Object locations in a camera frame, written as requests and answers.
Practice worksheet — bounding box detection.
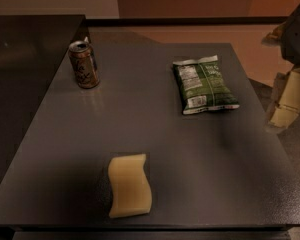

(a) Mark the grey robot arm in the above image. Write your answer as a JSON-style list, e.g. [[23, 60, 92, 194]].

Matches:
[[262, 4, 300, 134]]

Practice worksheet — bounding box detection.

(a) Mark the dark side cabinet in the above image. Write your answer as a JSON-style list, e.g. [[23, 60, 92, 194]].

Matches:
[[0, 15, 89, 184]]

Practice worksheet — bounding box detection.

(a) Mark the orange drink can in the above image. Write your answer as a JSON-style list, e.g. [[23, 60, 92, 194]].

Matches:
[[68, 40, 100, 89]]

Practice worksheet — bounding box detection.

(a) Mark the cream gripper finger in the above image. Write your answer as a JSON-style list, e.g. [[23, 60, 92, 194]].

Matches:
[[265, 65, 300, 130]]

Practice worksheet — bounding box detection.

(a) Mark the green chip bag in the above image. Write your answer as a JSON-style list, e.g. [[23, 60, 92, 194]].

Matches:
[[172, 55, 240, 115]]

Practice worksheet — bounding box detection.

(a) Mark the yellow wavy sponge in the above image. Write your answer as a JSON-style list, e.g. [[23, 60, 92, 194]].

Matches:
[[108, 154, 152, 218]]

